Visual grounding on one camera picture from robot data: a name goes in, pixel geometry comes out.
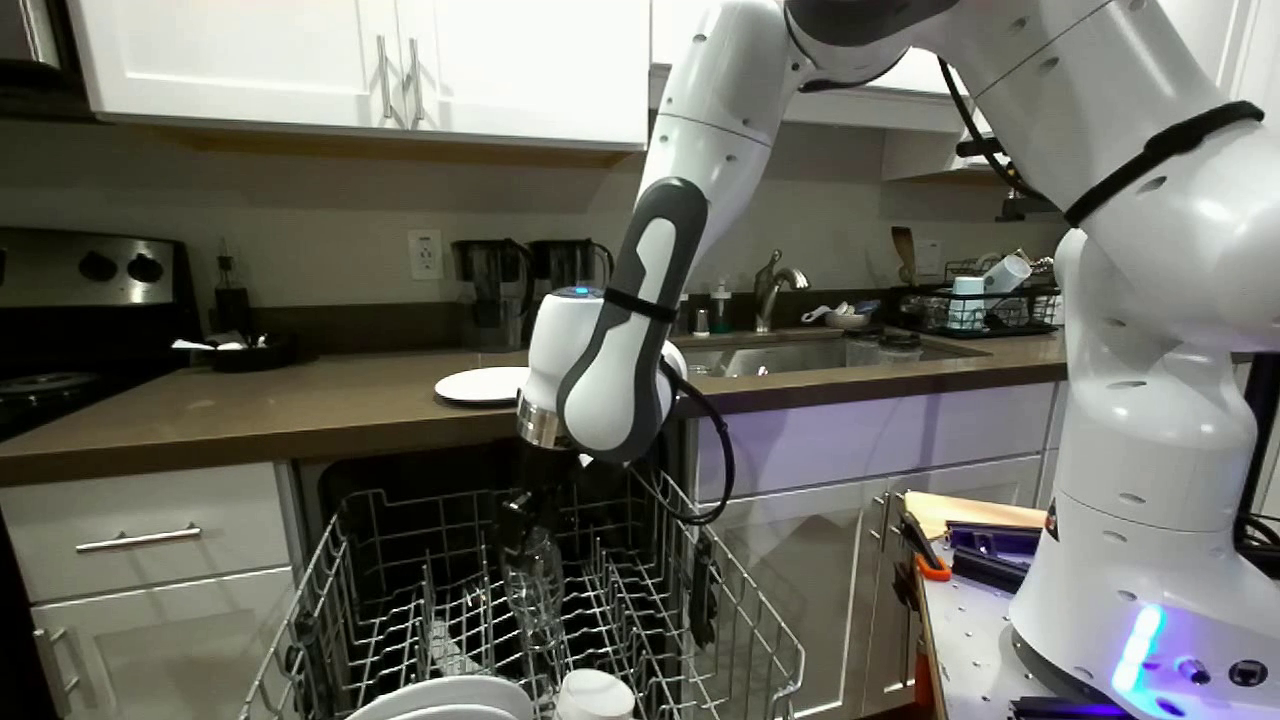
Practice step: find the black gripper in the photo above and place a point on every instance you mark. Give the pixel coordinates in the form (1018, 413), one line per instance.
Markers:
(540, 483)

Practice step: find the clear wine glass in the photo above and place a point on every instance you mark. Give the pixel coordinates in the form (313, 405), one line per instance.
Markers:
(598, 602)

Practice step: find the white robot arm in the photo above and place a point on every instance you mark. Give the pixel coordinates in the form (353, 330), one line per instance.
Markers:
(1145, 400)

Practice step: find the small soap bottle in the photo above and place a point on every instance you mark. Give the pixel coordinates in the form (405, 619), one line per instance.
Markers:
(723, 309)

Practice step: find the white mug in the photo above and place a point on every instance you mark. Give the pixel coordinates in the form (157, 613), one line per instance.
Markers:
(598, 696)

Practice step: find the black rack fitting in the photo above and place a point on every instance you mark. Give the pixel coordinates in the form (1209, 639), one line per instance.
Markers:
(701, 584)

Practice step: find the white base cabinet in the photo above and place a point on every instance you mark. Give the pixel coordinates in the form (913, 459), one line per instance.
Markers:
(824, 441)

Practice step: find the steel kitchen sink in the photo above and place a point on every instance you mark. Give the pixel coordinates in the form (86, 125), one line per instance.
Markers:
(813, 358)

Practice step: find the black tray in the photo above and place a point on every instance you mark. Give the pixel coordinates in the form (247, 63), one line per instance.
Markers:
(264, 358)

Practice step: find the white drawer front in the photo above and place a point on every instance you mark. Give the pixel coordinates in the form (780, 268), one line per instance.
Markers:
(201, 504)

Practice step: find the chrome faucet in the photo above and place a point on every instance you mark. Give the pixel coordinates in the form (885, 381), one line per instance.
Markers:
(765, 287)

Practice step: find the white cloth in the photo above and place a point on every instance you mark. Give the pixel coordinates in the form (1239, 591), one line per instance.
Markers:
(841, 316)

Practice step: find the white cabinet door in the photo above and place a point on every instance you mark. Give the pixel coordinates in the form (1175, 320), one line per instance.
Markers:
(174, 654)

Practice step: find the small black clamp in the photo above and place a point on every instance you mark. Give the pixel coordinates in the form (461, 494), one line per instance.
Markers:
(926, 552)

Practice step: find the white crumpled paper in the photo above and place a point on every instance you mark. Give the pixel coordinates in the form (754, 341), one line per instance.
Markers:
(201, 345)

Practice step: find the metal robot mounting table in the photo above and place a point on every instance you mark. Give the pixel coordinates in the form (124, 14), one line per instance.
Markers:
(973, 654)

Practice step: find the black orange clamp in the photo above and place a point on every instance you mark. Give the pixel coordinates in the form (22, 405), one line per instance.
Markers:
(994, 552)

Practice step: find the wooden board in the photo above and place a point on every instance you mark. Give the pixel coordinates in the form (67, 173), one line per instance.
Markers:
(994, 514)

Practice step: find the black dish drying rack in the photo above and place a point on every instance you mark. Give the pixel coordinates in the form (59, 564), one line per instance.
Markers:
(934, 313)

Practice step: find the black cooktop stove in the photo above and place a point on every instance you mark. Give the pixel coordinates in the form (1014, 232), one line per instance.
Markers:
(41, 400)

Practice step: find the dark range hood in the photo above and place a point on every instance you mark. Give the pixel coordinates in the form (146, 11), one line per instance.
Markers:
(24, 33)

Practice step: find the white wall outlet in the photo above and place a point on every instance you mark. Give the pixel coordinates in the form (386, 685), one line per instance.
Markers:
(427, 249)

